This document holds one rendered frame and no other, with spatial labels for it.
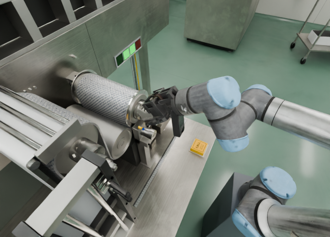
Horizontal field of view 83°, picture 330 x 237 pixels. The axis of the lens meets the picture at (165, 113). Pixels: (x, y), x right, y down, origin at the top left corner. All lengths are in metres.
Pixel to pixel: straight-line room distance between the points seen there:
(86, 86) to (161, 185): 0.54
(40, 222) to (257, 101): 0.53
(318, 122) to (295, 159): 1.86
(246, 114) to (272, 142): 1.88
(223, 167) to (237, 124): 1.56
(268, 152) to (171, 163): 1.50
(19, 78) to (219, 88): 0.62
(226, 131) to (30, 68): 0.65
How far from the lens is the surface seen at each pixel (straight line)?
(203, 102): 0.44
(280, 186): 0.78
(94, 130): 0.56
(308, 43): 3.83
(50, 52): 0.80
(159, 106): 0.55
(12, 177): 0.94
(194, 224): 1.81
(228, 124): 0.46
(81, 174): 0.38
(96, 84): 0.74
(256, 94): 0.57
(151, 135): 0.69
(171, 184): 0.92
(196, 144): 0.99
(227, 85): 0.42
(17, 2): 0.74
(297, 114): 0.55
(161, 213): 0.89
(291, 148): 2.45
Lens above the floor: 1.77
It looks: 50 degrees down
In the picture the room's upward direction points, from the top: straight up
